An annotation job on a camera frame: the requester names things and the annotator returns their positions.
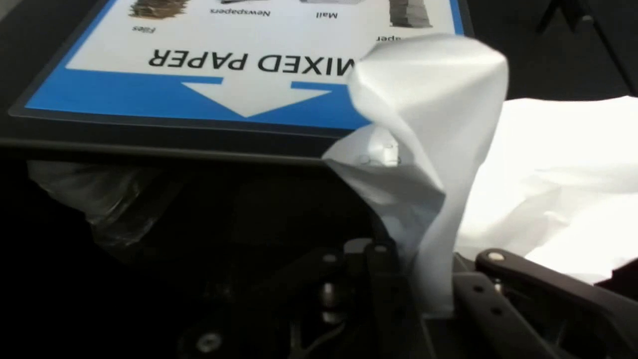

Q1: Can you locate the mixed paper sign up arrow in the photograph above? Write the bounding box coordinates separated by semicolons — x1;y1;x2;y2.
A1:
9;0;469;139

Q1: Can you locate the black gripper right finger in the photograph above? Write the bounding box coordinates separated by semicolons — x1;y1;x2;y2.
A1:
453;247;638;359

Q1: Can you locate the large white paper sheet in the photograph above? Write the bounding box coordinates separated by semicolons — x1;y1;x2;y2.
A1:
322;31;638;319

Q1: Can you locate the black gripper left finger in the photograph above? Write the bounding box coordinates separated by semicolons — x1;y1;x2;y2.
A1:
176;237;429;359

